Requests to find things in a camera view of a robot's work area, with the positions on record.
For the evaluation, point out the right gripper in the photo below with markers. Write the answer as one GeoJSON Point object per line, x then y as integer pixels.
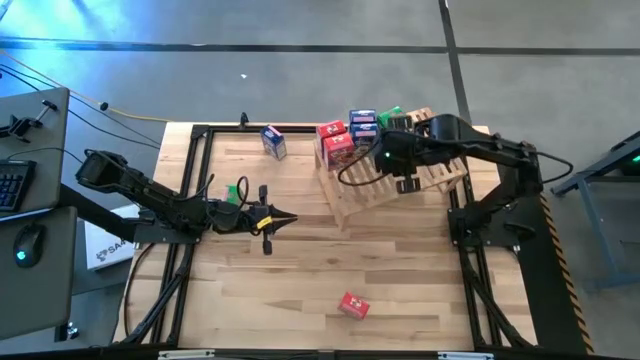
{"type": "Point", "coordinates": [417, 150]}

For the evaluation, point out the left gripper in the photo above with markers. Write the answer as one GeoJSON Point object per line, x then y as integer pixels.
{"type": "Point", "coordinates": [240, 220]}

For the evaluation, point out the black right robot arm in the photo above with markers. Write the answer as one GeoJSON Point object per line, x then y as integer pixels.
{"type": "Point", "coordinates": [490, 147]}

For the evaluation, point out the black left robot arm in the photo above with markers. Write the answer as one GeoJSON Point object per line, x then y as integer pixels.
{"type": "Point", "coordinates": [150, 192]}

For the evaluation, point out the wooden slatted shelf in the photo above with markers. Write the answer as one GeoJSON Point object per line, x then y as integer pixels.
{"type": "Point", "coordinates": [360, 195]}

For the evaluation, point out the small black clamp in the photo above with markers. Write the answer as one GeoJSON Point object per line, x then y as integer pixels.
{"type": "Point", "coordinates": [243, 120]}

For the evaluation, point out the white label strip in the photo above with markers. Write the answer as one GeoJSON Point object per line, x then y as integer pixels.
{"type": "Point", "coordinates": [185, 354]}
{"type": "Point", "coordinates": [465, 356]}

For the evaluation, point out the white printed cardboard box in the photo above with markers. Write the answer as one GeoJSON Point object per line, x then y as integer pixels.
{"type": "Point", "coordinates": [107, 247]}

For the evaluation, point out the black platform with hazard stripe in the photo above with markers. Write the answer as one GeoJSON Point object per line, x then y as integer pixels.
{"type": "Point", "coordinates": [545, 300]}

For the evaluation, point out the grey desk top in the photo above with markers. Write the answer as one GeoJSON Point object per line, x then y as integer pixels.
{"type": "Point", "coordinates": [35, 300]}
{"type": "Point", "coordinates": [47, 165]}

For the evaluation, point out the metal desk clamp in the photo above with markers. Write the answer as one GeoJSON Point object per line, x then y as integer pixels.
{"type": "Point", "coordinates": [67, 331]}

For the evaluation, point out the black computer mouse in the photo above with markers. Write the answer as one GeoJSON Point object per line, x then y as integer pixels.
{"type": "Point", "coordinates": [29, 245]}

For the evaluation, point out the black keyboard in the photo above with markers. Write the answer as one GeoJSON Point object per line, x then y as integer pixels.
{"type": "Point", "coordinates": [12, 185]}

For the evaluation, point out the black aluminium table frame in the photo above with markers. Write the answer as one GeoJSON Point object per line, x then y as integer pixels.
{"type": "Point", "coordinates": [235, 129]}

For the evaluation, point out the blue-grey metal cart frame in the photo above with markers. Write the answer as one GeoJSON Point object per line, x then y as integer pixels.
{"type": "Point", "coordinates": [595, 165]}

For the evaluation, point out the black desk mount clamp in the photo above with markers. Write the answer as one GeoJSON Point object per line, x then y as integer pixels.
{"type": "Point", "coordinates": [20, 127]}

